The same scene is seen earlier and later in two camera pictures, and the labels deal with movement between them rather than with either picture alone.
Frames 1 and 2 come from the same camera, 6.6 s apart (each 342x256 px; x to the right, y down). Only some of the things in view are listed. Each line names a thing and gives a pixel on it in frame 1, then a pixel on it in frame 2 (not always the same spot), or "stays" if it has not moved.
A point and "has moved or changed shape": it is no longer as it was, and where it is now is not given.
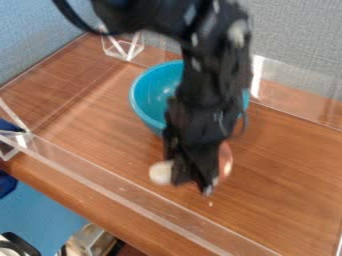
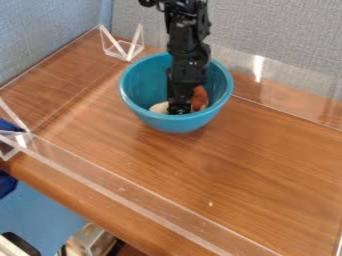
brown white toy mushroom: (162, 169) has moved or changed shape
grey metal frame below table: (91, 242) stays
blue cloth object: (8, 183) stays
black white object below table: (15, 246) stays
